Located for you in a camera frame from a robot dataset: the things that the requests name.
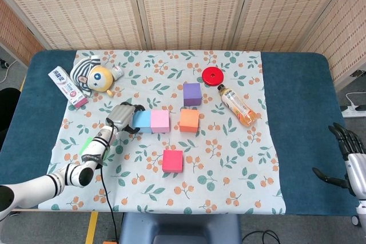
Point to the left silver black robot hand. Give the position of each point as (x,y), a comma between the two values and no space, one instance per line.
(120,115)

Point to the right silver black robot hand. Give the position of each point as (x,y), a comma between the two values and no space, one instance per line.
(356,169)

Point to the blue foam cube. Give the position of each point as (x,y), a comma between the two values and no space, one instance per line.
(142,121)

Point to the green foam cube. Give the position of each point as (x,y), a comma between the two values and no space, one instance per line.
(85,146)

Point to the orange foam cube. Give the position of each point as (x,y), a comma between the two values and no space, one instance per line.
(188,121)

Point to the purple foam cube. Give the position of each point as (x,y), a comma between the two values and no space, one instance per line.
(192,92)

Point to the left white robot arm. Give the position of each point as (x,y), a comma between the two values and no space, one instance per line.
(94,149)

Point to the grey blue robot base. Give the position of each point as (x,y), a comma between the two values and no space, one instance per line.
(180,227)

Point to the pink foam cube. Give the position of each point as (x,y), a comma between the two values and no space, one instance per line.
(160,120)

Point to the small white plastic bottle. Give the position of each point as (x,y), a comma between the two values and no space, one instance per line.
(117,72)

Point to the yellow striped plush toy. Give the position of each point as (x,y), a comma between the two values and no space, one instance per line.
(97,78)

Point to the black caster wheel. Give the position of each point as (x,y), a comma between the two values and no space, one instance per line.
(355,220)

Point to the white power strip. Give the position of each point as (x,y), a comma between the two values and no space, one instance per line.
(354,111)

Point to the white pink toothpaste box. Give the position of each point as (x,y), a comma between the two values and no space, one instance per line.
(67,87)

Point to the red foam cube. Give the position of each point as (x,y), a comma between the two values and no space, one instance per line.
(172,160)

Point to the teal table cover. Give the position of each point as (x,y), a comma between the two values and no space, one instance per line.
(300,98)

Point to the red round disc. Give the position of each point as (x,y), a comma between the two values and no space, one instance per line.
(207,78)

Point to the metal screen hinge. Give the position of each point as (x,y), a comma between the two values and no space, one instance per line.
(357,73)

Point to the orange drink plastic bottle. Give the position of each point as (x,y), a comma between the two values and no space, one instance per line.
(237,105)

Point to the floral fruit print tablecloth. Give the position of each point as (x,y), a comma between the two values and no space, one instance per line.
(228,169)

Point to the woven bamboo folding screen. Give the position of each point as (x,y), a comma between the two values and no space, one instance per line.
(186,7)

